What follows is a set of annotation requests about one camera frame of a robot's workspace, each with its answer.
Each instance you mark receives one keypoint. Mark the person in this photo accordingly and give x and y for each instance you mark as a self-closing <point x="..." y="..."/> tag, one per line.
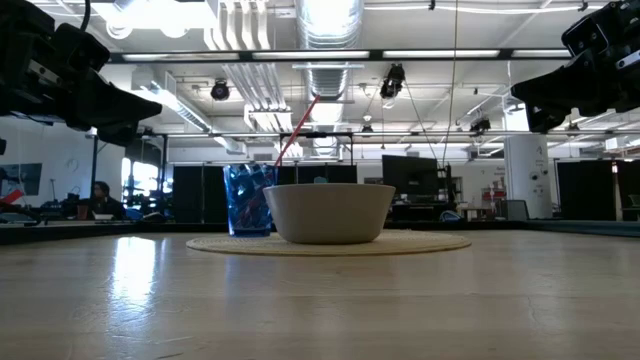
<point x="102" y="205"/>

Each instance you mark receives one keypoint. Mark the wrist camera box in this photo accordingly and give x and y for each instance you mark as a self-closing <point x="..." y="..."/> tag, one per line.
<point x="82" y="50"/>
<point x="585" y="32"/>

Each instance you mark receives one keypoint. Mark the silver ceiling duct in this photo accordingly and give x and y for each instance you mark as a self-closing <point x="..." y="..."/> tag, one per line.
<point x="327" y="80"/>

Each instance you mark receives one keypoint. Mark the black monitor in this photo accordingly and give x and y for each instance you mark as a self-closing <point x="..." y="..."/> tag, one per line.
<point x="410" y="177"/>

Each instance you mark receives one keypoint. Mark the black background metal frame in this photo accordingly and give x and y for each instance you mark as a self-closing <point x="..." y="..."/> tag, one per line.
<point x="310" y="134"/>

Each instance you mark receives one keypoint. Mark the white bowl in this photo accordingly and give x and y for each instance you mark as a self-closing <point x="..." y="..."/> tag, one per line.
<point x="327" y="215"/>

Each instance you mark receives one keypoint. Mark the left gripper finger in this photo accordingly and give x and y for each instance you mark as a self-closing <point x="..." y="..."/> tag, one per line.
<point x="115" y="107"/>
<point x="120" y="136"/>

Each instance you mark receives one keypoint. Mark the blue patterned cup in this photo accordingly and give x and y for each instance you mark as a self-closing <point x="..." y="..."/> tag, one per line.
<point x="240" y="210"/>

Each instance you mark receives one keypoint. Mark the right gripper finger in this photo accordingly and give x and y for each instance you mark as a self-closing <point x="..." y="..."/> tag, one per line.
<point x="545" y="119"/>
<point x="570" y="87"/>

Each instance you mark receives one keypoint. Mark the round woven straw placemat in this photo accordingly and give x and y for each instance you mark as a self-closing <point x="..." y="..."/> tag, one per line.
<point x="400" y="244"/>

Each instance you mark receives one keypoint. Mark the white round pillar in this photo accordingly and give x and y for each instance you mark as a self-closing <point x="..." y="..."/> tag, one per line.
<point x="527" y="175"/>

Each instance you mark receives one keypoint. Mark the black partition panels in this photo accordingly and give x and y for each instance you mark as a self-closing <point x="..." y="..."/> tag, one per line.
<point x="580" y="190"/>
<point x="195" y="195"/>

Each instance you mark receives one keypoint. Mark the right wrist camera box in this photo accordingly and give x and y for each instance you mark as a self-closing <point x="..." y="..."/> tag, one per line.
<point x="585" y="32"/>

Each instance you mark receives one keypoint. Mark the red straw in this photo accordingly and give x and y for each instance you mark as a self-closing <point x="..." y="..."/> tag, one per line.
<point x="300" y="125"/>

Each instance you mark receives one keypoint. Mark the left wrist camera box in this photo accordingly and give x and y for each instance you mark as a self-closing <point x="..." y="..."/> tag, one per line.
<point x="82" y="50"/>

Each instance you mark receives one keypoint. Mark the black hanging camera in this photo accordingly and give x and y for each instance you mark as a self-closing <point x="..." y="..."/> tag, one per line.
<point x="220" y="91"/>
<point x="392" y="82"/>
<point x="480" y="126"/>

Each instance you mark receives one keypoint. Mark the dark wall picture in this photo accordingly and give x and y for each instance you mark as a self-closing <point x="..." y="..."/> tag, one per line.
<point x="22" y="180"/>

